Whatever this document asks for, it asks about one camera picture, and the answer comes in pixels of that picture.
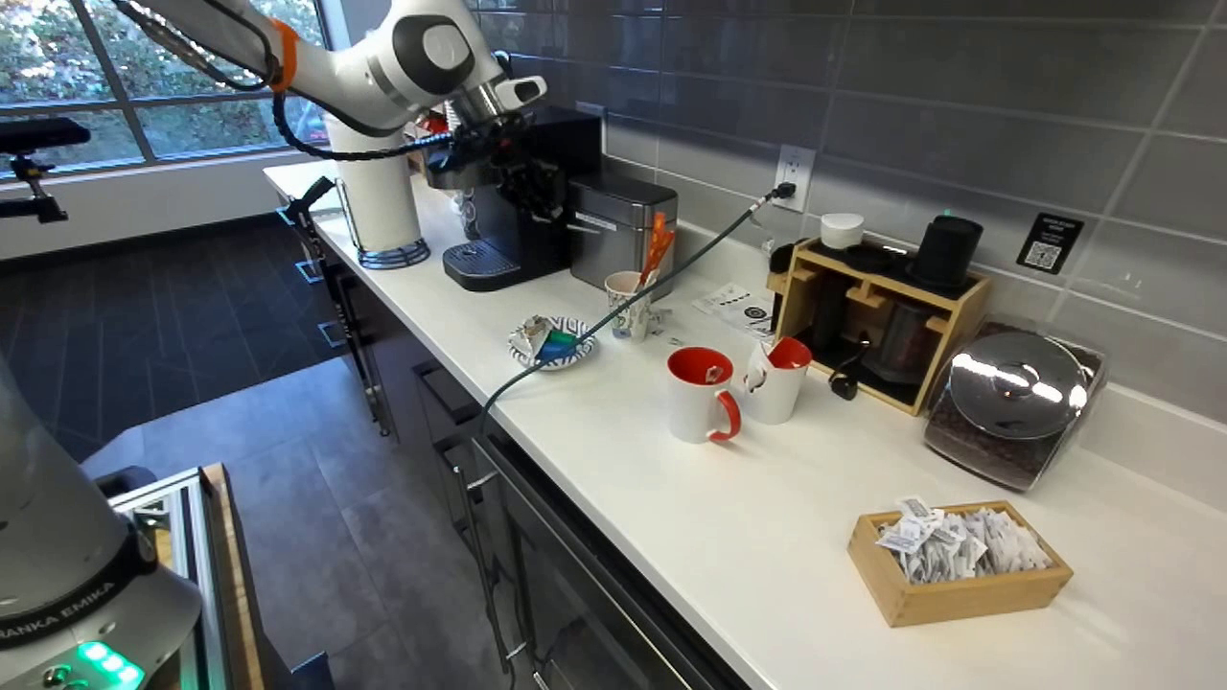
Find black wall sign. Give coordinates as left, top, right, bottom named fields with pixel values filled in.
left=1022, top=212, right=1084, bottom=272

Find black power cable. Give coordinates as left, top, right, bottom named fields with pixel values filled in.
left=432, top=181, right=803, bottom=451

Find black coffee machine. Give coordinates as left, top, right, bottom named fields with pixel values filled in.
left=441, top=108, right=602, bottom=291

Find black cylindrical canister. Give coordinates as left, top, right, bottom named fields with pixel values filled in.
left=908, top=214, right=981, bottom=291

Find white small cup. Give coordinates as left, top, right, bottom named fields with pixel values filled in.
left=821, top=214, right=864, bottom=250

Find white mug red interior handle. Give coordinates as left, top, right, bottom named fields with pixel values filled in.
left=668, top=345, right=743, bottom=440

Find white sugar packets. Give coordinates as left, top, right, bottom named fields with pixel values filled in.
left=878, top=498, right=1052, bottom=582

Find wooden tray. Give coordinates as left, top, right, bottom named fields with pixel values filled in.
left=848, top=508, right=1075, bottom=627

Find glass with orange item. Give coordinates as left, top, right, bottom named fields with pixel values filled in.
left=605, top=212, right=675, bottom=341

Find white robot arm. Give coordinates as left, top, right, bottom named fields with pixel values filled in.
left=110, top=0, right=549, bottom=195

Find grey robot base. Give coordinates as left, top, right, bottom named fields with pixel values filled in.
left=0, top=364, right=201, bottom=690

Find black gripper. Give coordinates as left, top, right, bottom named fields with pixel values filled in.
left=427, top=75, right=573, bottom=242

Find aluminium frame wooden cart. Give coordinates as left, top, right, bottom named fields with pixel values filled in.
left=110, top=463, right=275, bottom=690

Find white wall outlet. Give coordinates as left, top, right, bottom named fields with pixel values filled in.
left=776, top=147, right=816, bottom=212

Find wooden coffee pod organizer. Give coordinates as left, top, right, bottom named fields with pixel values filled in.
left=768, top=242, right=988, bottom=415

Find silver metal box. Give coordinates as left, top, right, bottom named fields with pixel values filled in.
left=567, top=173, right=678, bottom=288

